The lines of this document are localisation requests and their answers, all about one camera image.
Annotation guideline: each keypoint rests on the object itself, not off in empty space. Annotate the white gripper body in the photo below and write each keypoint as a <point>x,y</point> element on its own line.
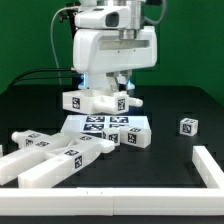
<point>111,39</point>

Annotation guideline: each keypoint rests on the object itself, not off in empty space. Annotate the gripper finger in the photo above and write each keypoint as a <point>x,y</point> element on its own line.
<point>124,78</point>
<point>112,80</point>

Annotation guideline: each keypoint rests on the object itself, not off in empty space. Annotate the white chair seat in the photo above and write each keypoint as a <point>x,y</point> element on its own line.
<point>99,101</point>

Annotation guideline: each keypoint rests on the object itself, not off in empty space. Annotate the white chair back frame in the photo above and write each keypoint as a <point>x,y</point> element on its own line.
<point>53,159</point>

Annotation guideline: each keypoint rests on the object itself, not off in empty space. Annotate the white marker base sheet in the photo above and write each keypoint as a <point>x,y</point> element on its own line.
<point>95,123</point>

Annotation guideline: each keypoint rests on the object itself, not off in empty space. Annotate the white block left edge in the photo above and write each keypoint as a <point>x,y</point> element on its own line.
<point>1,151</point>

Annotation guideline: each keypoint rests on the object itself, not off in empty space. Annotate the black camera on stand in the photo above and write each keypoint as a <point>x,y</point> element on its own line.
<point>69,12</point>

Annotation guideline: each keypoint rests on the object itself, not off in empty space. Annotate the white L-shaped wall fence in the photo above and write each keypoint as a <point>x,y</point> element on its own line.
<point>208,200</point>

